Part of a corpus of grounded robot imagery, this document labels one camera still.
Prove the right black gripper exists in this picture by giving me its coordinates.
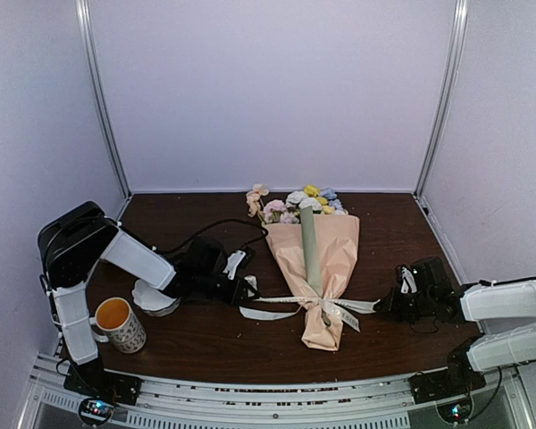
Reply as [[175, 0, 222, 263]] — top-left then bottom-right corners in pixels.
[[375, 286, 435, 324]]

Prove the white printed ribbon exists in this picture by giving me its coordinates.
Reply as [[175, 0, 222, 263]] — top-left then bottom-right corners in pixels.
[[239, 297, 381, 332]]

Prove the pink and green wrapping paper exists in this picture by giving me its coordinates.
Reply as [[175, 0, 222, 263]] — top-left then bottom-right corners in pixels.
[[266, 208, 360, 351]]

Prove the peach blossom stem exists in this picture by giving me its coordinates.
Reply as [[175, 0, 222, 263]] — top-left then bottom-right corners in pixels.
[[246, 183, 269, 223]]

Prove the yellow flower stem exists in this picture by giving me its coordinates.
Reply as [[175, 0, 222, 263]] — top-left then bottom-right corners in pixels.
[[299, 185, 325, 215]]

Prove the blue flower stem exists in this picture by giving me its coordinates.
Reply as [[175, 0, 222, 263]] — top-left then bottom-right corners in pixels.
[[318, 188, 348, 215]]

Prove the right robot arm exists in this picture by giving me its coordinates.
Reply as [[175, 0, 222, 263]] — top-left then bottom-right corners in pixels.
[[373, 257, 536, 395]]

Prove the white scalloped bowl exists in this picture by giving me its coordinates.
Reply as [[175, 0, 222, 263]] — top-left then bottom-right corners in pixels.
[[131, 280, 181, 317]]

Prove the patterned mug with orange inside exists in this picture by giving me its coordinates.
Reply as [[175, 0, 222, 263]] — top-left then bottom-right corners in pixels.
[[89, 297, 147, 354]]

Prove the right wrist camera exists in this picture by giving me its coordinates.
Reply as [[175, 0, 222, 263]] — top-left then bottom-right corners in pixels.
[[396, 265, 418, 294]]

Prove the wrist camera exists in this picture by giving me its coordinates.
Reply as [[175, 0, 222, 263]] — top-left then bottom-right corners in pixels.
[[396, 265, 418, 294], [222, 247, 255, 281]]

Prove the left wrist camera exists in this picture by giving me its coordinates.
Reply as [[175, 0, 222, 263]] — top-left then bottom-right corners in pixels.
[[222, 247, 255, 281]]

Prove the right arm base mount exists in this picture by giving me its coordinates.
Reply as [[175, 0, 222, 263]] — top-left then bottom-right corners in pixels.
[[408, 369, 486, 425]]

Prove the aluminium front rail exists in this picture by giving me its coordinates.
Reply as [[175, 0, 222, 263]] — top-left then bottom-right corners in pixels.
[[24, 348, 526, 429]]

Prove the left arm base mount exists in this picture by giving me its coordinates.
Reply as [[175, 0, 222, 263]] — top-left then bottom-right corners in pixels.
[[63, 368, 142, 427]]

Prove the right aluminium frame post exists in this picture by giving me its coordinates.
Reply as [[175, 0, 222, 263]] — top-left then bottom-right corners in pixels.
[[414, 0, 470, 201]]

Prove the aluminium frame post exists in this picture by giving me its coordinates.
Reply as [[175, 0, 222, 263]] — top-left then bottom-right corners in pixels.
[[414, 0, 470, 201], [75, 0, 132, 199]]

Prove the left aluminium frame post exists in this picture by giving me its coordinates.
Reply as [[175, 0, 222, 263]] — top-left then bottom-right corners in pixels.
[[75, 0, 132, 199]]

